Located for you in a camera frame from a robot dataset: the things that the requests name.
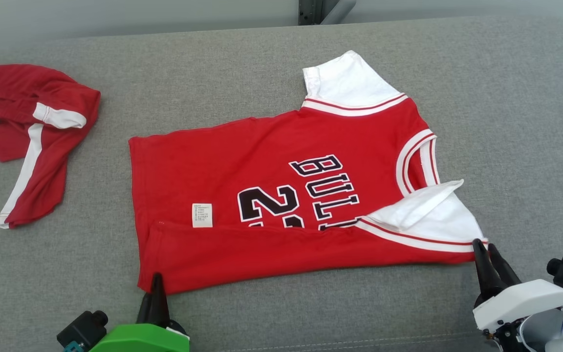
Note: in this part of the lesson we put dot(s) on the red white basketball jersey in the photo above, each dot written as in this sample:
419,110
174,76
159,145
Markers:
213,161

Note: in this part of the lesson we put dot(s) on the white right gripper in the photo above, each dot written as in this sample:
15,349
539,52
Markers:
521,300

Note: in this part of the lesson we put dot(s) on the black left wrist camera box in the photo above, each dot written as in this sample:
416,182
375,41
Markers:
83,327

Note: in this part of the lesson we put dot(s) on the grey metal frame post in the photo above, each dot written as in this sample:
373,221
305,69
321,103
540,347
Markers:
315,12

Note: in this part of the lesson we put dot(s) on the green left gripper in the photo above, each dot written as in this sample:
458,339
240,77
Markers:
140,340

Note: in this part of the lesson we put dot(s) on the red shorts with white stripe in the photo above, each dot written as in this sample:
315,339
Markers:
17,98

